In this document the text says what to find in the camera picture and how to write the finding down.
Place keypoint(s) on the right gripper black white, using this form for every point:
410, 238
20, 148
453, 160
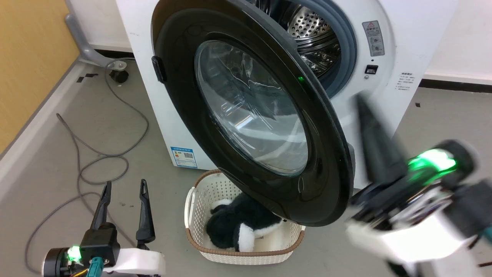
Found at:
407, 231

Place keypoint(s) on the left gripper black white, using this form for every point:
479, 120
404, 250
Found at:
100, 244

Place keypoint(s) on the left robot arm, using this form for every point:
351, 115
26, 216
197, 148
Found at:
54, 262

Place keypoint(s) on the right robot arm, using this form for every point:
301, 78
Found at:
473, 207

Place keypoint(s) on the black door latch socket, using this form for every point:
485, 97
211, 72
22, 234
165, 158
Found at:
371, 69

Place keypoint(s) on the white front-load washing machine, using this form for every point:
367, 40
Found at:
161, 115

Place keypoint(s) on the grey rubber door gasket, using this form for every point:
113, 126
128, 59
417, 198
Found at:
348, 46

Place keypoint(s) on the black round glass washer door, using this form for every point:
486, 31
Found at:
180, 111

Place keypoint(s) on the black door hinge block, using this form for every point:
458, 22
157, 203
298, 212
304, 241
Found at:
158, 69

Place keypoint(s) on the white laundry basket brown rim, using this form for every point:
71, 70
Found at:
200, 196

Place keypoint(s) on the blue energy label sticker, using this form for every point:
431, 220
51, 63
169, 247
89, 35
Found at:
183, 157

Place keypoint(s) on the black and white plush toy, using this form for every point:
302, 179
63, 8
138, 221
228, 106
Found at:
230, 227

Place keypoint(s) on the grey warning label sticker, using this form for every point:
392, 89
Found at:
373, 38

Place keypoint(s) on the black caster wheel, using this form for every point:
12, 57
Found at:
119, 76

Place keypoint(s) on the stainless steel washer drum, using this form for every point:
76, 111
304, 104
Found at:
311, 27

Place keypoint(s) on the grey metal stand leg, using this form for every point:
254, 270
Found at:
81, 43

